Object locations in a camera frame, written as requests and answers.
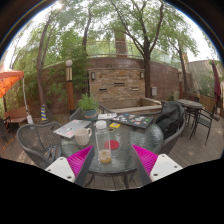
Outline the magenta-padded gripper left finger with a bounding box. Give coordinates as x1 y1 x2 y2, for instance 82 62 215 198
45 145 96 188

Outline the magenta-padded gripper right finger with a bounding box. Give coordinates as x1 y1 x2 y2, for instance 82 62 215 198
129 143 184 186

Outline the clear plastic bottle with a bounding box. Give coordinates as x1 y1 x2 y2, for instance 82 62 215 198
94 120 112 164

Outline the white ceramic mug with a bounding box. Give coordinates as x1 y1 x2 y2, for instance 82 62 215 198
73 127 93 147

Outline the grey mesh metal armchair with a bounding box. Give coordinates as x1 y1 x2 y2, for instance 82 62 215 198
69 103 114 122
16 121 64 169
156 101 188 156

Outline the silver laptop with stickers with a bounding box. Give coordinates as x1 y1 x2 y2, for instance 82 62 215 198
53 119 92 139

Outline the flat round red coaster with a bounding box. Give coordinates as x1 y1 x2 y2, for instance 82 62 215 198
103 139 120 151

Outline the black laptop with stickers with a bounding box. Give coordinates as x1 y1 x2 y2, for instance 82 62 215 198
110 113 155 130

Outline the black backpack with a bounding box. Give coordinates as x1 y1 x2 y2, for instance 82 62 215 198
154 100 185 140

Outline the white paper booklet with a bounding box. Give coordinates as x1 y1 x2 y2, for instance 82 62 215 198
97 112 118 121

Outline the green plant in blue pot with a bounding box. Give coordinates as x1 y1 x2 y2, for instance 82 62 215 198
78 93 100 122

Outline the blue yellow striped cone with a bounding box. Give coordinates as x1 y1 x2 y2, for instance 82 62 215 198
40 103 48 122

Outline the black metal patio chair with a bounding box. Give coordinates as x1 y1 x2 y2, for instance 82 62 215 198
189 105 218 146
184 105 198 127

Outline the round dark patio table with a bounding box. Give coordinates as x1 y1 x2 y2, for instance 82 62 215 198
176 98 204 126

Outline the wooden bench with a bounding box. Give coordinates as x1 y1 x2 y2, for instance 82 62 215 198
3 106 29 125

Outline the dark forked tree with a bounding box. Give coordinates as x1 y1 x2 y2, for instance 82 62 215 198
109 0 166 99

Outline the thin straight tree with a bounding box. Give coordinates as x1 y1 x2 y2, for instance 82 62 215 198
166 26 194 93

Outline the leaning slender tree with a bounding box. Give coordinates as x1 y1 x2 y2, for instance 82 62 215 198
36 6 63 116

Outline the closed maroon patio umbrella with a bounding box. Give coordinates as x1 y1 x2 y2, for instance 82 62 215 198
211 60 222 116

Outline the orange canopy with white pole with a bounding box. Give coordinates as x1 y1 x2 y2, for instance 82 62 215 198
0 69 34 125

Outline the wooden lamp post, globe light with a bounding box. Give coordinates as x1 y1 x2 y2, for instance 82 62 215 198
64 59 76 115
177 68 184 101

